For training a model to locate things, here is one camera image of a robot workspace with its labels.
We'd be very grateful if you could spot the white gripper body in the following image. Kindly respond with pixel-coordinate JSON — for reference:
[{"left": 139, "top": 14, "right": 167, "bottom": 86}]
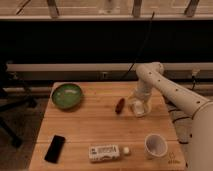
[{"left": 127, "top": 89, "right": 152, "bottom": 118}]

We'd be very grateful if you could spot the black cable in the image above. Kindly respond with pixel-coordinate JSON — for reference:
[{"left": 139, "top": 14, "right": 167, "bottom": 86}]
[{"left": 119, "top": 11, "right": 156, "bottom": 81}]

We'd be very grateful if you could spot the black rectangular sponge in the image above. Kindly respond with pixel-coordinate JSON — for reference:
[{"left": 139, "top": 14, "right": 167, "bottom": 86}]
[{"left": 44, "top": 135, "right": 65, "bottom": 163}]

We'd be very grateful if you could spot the green bowl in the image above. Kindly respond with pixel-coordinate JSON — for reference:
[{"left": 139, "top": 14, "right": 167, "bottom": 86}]
[{"left": 51, "top": 83, "right": 83, "bottom": 110}]

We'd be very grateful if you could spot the white cup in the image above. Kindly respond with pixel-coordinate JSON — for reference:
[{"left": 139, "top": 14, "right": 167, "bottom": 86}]
[{"left": 144, "top": 134, "right": 168, "bottom": 159}]

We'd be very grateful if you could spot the white labelled bottle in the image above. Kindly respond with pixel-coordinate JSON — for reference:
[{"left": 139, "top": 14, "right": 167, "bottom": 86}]
[{"left": 88, "top": 144, "right": 130, "bottom": 163}]

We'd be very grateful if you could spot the dark red pepper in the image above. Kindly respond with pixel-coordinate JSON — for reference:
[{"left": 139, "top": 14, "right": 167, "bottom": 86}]
[{"left": 115, "top": 98, "right": 125, "bottom": 114}]

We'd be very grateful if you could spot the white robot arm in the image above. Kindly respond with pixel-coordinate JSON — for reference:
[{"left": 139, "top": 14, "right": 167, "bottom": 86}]
[{"left": 129, "top": 62, "right": 213, "bottom": 171}]

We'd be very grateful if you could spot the black office chair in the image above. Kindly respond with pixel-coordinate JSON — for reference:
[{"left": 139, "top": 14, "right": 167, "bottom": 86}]
[{"left": 0, "top": 61, "right": 37, "bottom": 148}]

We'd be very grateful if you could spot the white wall rail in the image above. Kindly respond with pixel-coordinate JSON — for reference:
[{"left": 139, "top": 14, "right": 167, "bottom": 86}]
[{"left": 7, "top": 62, "right": 213, "bottom": 80}]

